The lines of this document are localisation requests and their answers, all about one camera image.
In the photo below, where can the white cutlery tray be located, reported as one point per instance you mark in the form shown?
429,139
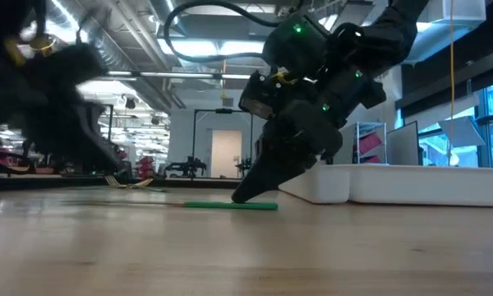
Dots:
394,185

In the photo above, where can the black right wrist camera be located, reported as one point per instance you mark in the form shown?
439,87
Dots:
259,94

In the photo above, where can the black ceiling lamp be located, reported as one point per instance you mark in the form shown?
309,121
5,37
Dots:
130,103

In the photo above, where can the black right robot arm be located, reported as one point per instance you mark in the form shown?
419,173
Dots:
353,45

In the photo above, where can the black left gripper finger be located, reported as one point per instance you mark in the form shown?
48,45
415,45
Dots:
70,146
100,127

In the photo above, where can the white round lamp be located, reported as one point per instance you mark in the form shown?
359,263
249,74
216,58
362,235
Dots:
454,159

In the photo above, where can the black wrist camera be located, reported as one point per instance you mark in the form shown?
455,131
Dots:
259,94
65,63

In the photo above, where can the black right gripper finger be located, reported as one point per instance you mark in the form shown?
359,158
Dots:
267,177

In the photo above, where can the red background equipment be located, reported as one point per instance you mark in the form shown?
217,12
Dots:
8,162
146,166

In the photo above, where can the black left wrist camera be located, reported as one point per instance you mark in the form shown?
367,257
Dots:
65,63

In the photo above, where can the black gantry frame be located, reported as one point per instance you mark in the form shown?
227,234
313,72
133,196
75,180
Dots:
224,110

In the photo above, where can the black table frame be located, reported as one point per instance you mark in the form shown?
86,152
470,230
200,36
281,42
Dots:
189,183

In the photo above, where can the grey panel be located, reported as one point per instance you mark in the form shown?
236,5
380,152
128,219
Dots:
402,144

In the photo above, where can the white hanging sheet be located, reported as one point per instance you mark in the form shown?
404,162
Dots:
462,131

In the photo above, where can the white door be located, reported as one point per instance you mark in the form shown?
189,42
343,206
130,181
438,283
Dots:
226,154

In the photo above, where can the shelf with pink bins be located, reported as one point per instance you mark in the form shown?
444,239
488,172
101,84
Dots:
369,144

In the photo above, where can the round silver ceiling duct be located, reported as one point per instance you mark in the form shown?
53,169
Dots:
160,10

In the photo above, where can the long ceiling light strip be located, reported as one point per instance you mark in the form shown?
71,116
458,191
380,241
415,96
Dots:
168,75

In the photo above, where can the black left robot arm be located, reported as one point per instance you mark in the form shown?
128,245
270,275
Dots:
8,16

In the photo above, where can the white ceiling duct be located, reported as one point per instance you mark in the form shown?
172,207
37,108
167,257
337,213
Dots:
456,24

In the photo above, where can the black background robot arm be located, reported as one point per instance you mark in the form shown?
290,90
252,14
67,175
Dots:
189,166
244,166

